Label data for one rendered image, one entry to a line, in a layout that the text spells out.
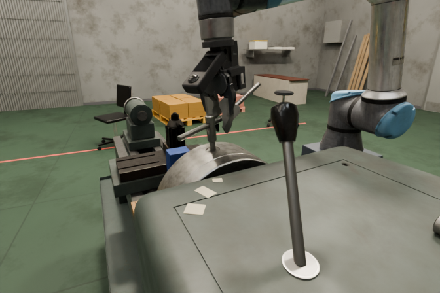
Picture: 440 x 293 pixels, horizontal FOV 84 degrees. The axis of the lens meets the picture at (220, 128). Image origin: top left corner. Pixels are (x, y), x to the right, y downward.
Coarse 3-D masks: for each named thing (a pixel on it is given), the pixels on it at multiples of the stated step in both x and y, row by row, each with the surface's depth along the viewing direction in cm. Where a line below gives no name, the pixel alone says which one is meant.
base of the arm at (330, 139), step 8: (328, 128) 92; (336, 128) 88; (328, 136) 91; (336, 136) 89; (344, 136) 87; (352, 136) 87; (360, 136) 88; (320, 144) 95; (328, 144) 91; (336, 144) 88; (344, 144) 88; (352, 144) 87; (360, 144) 88
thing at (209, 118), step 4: (208, 116) 55; (212, 116) 55; (208, 120) 55; (212, 120) 55; (212, 124) 55; (208, 128) 56; (212, 128) 56; (208, 132) 56; (212, 132) 56; (208, 136) 56; (212, 136) 56; (216, 136) 57; (208, 140) 57; (212, 140) 57; (216, 140) 57; (212, 144) 57; (212, 148) 58
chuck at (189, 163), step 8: (208, 144) 62; (216, 144) 62; (224, 144) 62; (232, 144) 65; (192, 152) 59; (200, 152) 58; (208, 152) 57; (216, 152) 57; (224, 152) 56; (232, 152) 57; (240, 152) 58; (248, 152) 60; (184, 160) 58; (192, 160) 56; (200, 160) 55; (208, 160) 54; (176, 168) 57; (184, 168) 55; (192, 168) 54; (168, 176) 57; (176, 176) 55; (184, 176) 53; (160, 184) 59; (168, 184) 56; (176, 184) 53
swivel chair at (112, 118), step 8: (120, 88) 398; (128, 88) 383; (120, 96) 400; (128, 96) 385; (120, 104) 402; (120, 112) 412; (104, 120) 367; (112, 120) 368; (120, 120) 379; (120, 136) 418; (104, 144) 386
